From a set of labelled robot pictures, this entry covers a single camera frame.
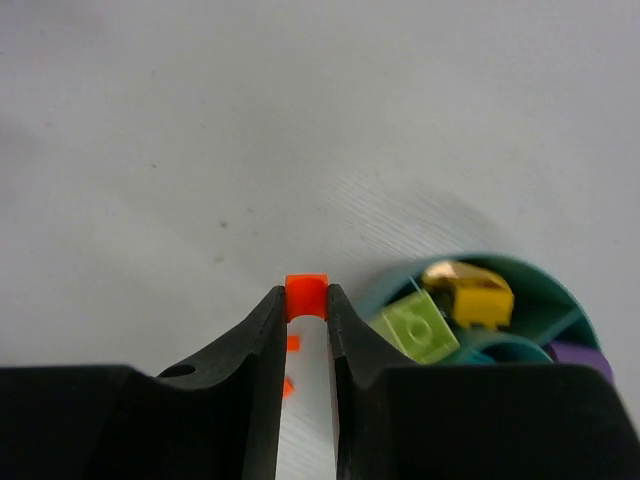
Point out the lime green square lego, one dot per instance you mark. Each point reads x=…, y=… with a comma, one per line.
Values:
x=416, y=328

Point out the orange clip lego piece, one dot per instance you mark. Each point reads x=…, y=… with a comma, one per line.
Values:
x=293, y=343

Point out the orange curved small lego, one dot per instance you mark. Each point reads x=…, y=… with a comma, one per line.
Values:
x=306, y=295

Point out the purple curved lego brick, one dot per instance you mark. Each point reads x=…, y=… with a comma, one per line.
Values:
x=576, y=354

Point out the tiny orange lego brick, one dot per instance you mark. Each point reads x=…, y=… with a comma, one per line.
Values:
x=288, y=387

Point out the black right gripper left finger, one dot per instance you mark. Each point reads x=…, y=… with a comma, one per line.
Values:
x=213, y=415

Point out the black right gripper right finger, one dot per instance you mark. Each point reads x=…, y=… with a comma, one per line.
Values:
x=397, y=419

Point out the teal round divided container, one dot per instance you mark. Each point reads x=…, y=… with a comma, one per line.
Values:
x=544, y=311

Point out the yellow long lego brick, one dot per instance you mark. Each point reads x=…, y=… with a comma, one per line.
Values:
x=486, y=304

